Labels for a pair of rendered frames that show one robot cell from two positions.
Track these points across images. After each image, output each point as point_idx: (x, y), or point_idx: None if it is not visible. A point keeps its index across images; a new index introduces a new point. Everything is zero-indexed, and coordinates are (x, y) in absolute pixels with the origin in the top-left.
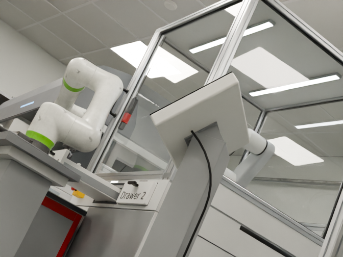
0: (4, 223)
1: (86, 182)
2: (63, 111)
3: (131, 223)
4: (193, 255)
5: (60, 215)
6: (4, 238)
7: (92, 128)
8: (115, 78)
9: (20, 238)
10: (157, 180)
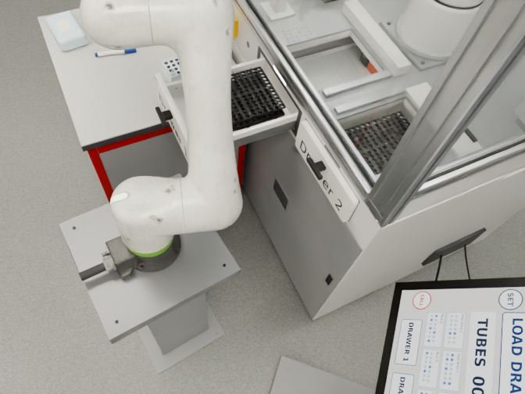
0: (176, 310)
1: (241, 145)
2: (155, 223)
3: (330, 216)
4: (424, 231)
5: None
6: (187, 309)
7: (221, 216)
8: (205, 22)
9: (202, 299)
10: (358, 195)
